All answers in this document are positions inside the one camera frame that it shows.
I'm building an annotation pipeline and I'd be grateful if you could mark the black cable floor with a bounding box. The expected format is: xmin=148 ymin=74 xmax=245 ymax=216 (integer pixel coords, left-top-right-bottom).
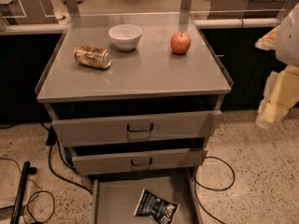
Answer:
xmin=193 ymin=156 xmax=236 ymax=224
xmin=39 ymin=122 xmax=93 ymax=196

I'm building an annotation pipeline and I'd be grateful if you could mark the red apple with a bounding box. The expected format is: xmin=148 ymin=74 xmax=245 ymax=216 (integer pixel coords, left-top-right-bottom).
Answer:
xmin=170 ymin=32 xmax=192 ymax=55

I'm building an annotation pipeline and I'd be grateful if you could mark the grey drawer cabinet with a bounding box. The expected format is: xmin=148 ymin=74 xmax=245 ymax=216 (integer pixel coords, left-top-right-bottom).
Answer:
xmin=36 ymin=13 xmax=231 ymax=164

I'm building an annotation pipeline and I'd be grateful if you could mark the white horizontal rail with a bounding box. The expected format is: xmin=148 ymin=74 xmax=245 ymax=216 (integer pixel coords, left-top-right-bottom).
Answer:
xmin=0 ymin=17 xmax=281 ymax=35

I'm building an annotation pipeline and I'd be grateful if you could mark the black floor stand bar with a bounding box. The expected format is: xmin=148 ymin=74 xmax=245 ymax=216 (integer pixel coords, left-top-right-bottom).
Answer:
xmin=10 ymin=161 xmax=36 ymax=224

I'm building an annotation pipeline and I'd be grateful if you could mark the grey background desk right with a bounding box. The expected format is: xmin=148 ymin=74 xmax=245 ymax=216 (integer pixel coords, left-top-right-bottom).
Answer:
xmin=208 ymin=0 xmax=287 ymax=20

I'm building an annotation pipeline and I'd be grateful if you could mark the white ceramic bowl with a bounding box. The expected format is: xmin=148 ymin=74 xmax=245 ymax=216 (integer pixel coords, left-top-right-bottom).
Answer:
xmin=108 ymin=24 xmax=142 ymax=51

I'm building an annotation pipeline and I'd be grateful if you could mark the gold soda can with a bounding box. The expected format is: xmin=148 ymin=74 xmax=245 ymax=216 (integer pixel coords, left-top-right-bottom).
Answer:
xmin=74 ymin=45 xmax=112 ymax=70

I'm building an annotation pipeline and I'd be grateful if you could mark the black cable left floor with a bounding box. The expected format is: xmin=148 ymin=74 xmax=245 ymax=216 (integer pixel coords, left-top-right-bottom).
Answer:
xmin=39 ymin=122 xmax=93 ymax=196

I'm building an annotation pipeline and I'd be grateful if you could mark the grey background cabinet left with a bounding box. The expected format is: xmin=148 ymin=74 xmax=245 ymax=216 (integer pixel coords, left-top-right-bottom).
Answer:
xmin=0 ymin=0 xmax=57 ymax=25

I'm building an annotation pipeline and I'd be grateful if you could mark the black cable right floor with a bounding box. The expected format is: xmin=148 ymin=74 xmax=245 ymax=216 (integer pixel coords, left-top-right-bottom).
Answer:
xmin=193 ymin=156 xmax=236 ymax=224

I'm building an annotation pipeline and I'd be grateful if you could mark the thin black looped cable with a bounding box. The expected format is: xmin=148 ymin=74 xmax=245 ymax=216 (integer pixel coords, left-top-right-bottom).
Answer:
xmin=0 ymin=157 xmax=56 ymax=224

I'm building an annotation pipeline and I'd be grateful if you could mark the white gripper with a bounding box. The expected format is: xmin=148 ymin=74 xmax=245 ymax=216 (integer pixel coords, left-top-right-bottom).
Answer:
xmin=255 ymin=25 xmax=299 ymax=129

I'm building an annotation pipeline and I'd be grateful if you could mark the blue chip bag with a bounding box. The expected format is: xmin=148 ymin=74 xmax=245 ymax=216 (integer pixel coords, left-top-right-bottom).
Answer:
xmin=133 ymin=189 xmax=179 ymax=224

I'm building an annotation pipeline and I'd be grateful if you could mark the grey drawer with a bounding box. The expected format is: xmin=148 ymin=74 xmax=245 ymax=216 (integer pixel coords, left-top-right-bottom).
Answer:
xmin=72 ymin=148 xmax=204 ymax=175
xmin=52 ymin=110 xmax=221 ymax=147
xmin=90 ymin=169 xmax=203 ymax=224

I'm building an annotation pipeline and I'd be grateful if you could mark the top grey drawer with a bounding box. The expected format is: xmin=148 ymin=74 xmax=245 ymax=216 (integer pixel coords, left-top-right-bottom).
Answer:
xmin=52 ymin=110 xmax=221 ymax=147

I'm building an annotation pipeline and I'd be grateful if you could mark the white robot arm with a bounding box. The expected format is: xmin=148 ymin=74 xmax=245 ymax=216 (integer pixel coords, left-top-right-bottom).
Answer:
xmin=255 ymin=4 xmax=299 ymax=129

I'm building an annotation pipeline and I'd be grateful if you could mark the middle grey drawer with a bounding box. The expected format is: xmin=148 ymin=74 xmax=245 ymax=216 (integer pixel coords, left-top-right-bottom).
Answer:
xmin=72 ymin=148 xmax=204 ymax=175

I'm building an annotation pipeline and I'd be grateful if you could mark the bottom grey drawer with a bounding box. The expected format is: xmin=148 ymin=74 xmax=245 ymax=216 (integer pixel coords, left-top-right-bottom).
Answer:
xmin=90 ymin=169 xmax=203 ymax=224

